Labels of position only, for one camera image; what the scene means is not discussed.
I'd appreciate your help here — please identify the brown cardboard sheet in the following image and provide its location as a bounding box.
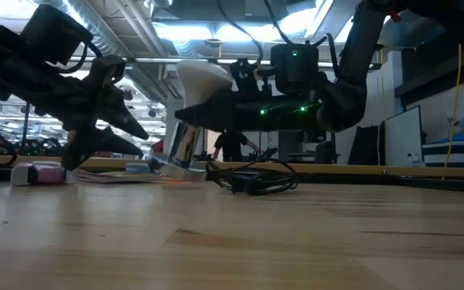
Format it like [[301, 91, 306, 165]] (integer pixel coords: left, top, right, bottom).
[[77, 169, 164, 184]]

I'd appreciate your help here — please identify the person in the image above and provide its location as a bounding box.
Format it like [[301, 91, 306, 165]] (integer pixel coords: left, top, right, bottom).
[[213, 129, 260, 163]]

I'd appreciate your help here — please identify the black monitor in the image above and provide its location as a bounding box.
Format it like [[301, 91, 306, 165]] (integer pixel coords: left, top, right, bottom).
[[292, 130, 329, 145]]

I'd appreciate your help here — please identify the pink and white box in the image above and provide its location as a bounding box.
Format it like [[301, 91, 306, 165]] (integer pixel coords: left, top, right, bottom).
[[10, 160, 81, 187]]

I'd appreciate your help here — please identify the black lamp power cord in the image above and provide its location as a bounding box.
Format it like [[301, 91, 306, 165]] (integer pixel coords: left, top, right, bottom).
[[205, 157, 300, 197]]

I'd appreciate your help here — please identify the black panel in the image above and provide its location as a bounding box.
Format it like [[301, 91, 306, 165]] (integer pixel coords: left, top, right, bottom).
[[348, 123, 383, 166]]

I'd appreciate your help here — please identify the chrome lamp socket base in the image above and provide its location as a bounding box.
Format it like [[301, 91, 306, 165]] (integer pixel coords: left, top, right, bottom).
[[151, 120, 208, 183]]

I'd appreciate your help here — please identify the whiteboard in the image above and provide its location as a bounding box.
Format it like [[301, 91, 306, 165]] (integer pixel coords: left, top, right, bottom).
[[383, 105, 425, 167]]

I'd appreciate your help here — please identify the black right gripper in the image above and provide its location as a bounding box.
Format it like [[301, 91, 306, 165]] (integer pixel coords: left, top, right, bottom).
[[174, 58, 332, 133]]

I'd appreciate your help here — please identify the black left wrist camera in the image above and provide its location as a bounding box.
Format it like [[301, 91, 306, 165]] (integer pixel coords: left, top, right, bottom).
[[19, 3, 95, 66]]

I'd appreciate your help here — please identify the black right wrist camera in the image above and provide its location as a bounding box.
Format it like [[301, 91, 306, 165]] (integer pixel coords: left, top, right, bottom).
[[270, 42, 321, 96]]

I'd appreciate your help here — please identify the black metal table frame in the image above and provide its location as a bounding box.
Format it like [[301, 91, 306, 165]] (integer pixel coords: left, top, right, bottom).
[[296, 172, 464, 193]]

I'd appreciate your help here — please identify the light brown wooden desk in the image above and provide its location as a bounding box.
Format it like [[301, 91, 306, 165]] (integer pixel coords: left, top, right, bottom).
[[0, 155, 464, 179]]

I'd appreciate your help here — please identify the long ceiling light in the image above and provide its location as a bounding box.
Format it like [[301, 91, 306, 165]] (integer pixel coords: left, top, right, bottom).
[[68, 56, 380, 70]]

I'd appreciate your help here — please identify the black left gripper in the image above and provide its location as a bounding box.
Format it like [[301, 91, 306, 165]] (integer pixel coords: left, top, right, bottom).
[[0, 27, 151, 171]]

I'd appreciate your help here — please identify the black rig frame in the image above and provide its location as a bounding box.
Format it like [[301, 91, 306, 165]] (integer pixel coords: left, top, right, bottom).
[[21, 102, 32, 155]]

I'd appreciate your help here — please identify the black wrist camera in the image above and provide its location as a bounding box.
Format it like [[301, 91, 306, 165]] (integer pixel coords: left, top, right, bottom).
[[270, 42, 321, 96], [19, 3, 95, 66]]

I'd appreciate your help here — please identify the blue white striped box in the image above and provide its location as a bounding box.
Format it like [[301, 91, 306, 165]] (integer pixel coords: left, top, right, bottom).
[[421, 128, 464, 168]]

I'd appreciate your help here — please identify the yellow cable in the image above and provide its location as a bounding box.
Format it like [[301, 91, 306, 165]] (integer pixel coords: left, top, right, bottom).
[[443, 43, 463, 180]]

